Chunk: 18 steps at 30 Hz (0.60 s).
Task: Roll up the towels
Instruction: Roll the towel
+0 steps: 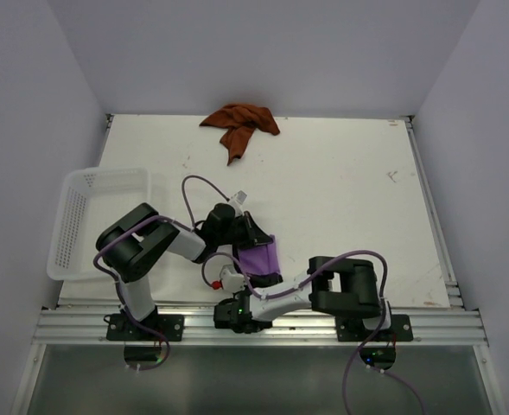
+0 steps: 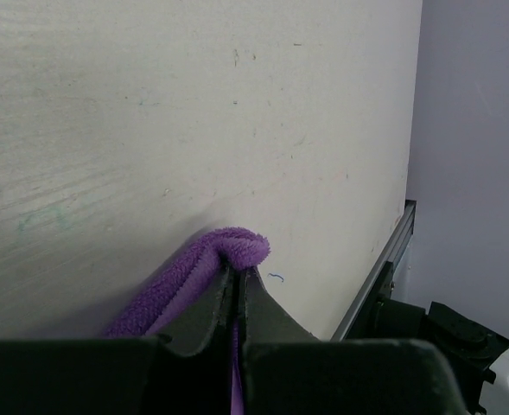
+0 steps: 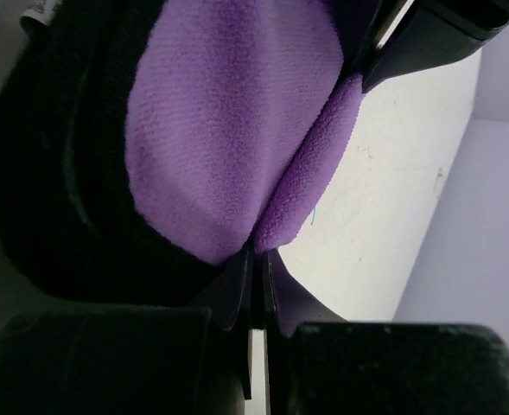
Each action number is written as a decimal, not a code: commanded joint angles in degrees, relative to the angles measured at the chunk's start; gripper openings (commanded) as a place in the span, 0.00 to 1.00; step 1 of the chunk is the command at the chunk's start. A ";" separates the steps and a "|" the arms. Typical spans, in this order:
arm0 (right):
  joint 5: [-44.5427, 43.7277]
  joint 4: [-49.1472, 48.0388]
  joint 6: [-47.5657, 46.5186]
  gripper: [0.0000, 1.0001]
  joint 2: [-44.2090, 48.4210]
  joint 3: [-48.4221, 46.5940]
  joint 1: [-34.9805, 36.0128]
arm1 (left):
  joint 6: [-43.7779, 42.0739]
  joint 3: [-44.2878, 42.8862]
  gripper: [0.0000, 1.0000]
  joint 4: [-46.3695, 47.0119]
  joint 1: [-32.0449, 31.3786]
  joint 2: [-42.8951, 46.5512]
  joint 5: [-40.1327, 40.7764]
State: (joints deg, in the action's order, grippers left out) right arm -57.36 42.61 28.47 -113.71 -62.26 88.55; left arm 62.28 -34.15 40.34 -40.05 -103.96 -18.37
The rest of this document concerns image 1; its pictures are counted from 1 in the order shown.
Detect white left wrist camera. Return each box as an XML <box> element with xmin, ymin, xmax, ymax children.
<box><xmin>227</xmin><ymin>190</ymin><xmax>247</xmax><ymax>216</ymax></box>

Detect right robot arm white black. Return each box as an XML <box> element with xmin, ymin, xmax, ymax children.
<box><xmin>213</xmin><ymin>252</ymin><xmax>393</xmax><ymax>340</ymax></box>

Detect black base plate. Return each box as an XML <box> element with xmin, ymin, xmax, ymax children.
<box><xmin>334</xmin><ymin>314</ymin><xmax>413</xmax><ymax>343</ymax></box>
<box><xmin>103</xmin><ymin>312</ymin><xmax>185</xmax><ymax>342</ymax></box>

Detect rust orange towel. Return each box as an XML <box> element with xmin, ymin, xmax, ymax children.
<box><xmin>199</xmin><ymin>103</ymin><xmax>280</xmax><ymax>165</ymax></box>

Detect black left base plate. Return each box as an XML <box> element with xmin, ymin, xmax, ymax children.
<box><xmin>103</xmin><ymin>312</ymin><xmax>185</xmax><ymax>342</ymax></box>

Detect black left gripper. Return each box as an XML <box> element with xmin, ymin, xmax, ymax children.
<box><xmin>215</xmin><ymin>208</ymin><xmax>271</xmax><ymax>248</ymax></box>

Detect purple grey microfiber towel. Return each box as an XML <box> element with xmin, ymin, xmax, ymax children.
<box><xmin>232</xmin><ymin>234</ymin><xmax>283</xmax><ymax>288</ymax></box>

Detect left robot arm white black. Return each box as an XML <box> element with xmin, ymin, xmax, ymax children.
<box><xmin>93</xmin><ymin>201</ymin><xmax>283</xmax><ymax>340</ymax></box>

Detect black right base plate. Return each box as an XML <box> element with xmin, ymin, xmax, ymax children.
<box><xmin>334</xmin><ymin>314</ymin><xmax>413</xmax><ymax>343</ymax></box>

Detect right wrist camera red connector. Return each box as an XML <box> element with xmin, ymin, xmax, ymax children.
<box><xmin>209</xmin><ymin>265</ymin><xmax>245</xmax><ymax>293</ymax></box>

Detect aluminium mounting rail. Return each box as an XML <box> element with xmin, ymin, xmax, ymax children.
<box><xmin>32</xmin><ymin>299</ymin><xmax>487</xmax><ymax>347</ymax></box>

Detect white perforated plastic basket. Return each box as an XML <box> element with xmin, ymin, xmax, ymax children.
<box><xmin>47</xmin><ymin>167</ymin><xmax>151</xmax><ymax>282</ymax></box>

